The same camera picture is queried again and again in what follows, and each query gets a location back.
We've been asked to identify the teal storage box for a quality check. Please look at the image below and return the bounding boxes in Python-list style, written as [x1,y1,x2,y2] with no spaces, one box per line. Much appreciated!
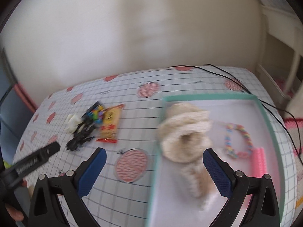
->
[146,93,285,226]

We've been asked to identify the colourful bead bracelet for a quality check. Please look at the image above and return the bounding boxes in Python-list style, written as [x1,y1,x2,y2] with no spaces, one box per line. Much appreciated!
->
[222,123,253,159]

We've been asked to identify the cream lace scrunchie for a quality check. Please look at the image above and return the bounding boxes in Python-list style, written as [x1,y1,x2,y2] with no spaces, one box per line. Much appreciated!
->
[158,102,217,211]

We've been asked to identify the white wooden furniture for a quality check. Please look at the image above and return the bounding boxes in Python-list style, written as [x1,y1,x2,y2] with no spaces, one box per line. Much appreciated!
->
[256,5,302,110]

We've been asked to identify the black cable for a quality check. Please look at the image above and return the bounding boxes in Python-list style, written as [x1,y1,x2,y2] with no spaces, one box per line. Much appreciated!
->
[168,64,303,156]

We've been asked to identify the black hair claw clip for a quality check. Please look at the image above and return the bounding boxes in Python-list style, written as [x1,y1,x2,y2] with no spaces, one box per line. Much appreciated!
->
[66,121,97,152]

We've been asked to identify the cream hair claw clip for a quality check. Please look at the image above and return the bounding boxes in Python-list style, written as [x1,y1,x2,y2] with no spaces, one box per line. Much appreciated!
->
[66,114,82,133]

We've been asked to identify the pomegranate grid tablecloth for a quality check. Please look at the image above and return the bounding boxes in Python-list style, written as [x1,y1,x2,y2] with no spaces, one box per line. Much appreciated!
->
[13,67,297,226]

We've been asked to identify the person's hand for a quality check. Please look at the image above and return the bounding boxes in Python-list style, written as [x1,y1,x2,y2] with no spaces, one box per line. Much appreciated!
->
[5,204,24,222]

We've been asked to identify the orange snack packet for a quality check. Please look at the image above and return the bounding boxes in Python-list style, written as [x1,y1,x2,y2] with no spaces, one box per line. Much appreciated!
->
[96,104,125,144]

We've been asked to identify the pink hair comb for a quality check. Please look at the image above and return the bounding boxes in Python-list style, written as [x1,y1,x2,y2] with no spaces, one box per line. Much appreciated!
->
[251,148,267,178]

